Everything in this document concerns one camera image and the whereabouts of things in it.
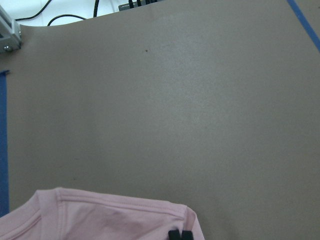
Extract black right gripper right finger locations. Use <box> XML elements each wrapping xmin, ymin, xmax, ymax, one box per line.
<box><xmin>181</xmin><ymin>230</ymin><xmax>193</xmax><ymax>240</ymax></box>

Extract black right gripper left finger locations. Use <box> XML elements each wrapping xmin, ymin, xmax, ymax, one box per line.
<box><xmin>168</xmin><ymin>229</ymin><xmax>180</xmax><ymax>240</ymax></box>

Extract pink Snoopy t-shirt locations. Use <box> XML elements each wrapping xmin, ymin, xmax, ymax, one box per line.
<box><xmin>0</xmin><ymin>188</ymin><xmax>204</xmax><ymax>240</ymax></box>

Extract black cable on white table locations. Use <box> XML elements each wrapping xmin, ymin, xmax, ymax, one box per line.
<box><xmin>14</xmin><ymin>0</ymin><xmax>101</xmax><ymax>27</ymax></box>

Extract aluminium frame post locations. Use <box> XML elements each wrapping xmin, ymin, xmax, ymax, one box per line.
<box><xmin>0</xmin><ymin>6</ymin><xmax>22</xmax><ymax>54</ymax></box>

